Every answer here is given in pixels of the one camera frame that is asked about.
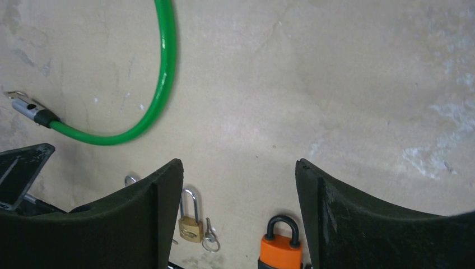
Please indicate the brass padlock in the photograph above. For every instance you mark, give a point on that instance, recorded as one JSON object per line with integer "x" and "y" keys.
{"x": 190, "y": 227}
{"x": 129, "y": 180}

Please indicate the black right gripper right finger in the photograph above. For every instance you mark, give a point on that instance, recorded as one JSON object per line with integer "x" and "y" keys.
{"x": 348, "y": 228}

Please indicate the green cable lock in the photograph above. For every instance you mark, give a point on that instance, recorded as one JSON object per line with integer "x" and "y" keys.
{"x": 43, "y": 116}

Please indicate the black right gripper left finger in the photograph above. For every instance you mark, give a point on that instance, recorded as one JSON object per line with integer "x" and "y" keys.
{"x": 130, "y": 228}

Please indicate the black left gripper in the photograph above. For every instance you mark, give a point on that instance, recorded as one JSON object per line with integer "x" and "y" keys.
{"x": 19, "y": 169}

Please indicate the orange black lock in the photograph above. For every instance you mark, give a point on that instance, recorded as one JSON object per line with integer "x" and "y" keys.
{"x": 278, "y": 251}

